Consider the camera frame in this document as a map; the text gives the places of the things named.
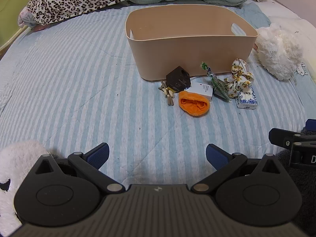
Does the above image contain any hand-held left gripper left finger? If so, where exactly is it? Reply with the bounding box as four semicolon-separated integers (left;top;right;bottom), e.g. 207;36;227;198
34;143;125;195

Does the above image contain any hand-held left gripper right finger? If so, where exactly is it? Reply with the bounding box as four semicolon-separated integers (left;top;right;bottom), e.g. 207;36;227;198
193;143;285;194

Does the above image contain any blue white patterned tissue pack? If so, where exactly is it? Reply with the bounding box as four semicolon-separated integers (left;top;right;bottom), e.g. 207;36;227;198
235;87;259;110

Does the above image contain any orange knitted hat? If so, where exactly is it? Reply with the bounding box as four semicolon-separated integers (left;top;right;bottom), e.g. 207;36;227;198
178;90;211;117

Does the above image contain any small white cardboard box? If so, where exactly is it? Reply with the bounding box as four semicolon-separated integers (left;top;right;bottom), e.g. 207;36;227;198
185;82;214;102

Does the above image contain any green plastic packet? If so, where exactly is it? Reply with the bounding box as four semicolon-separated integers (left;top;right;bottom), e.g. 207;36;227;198
200;61;232;102

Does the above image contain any blue white striped bedsheet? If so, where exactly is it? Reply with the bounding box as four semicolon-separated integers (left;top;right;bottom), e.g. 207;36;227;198
0;0;316;187

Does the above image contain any yellow floral white scrunchie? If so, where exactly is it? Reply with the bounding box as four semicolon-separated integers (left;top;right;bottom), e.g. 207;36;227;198
224;58;254;99

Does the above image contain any bundle of wooden clothespins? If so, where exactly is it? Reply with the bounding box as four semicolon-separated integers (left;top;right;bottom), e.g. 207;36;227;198
159;80;176;107

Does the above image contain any white fluffy plush toy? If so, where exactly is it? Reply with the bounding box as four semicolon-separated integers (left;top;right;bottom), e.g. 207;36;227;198
254;23;305;81

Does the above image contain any white and black plush toy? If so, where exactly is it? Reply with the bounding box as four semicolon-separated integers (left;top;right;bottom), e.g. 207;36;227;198
0;140;54;237

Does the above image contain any dark brown cube box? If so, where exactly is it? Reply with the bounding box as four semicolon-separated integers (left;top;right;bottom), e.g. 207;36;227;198
166;66;191;94

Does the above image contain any beige plastic storage basket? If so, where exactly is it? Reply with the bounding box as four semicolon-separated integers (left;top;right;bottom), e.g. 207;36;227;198
125;4;259;82

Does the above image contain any light green cabinet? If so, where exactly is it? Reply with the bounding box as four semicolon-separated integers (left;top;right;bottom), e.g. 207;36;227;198
0;0;34;53

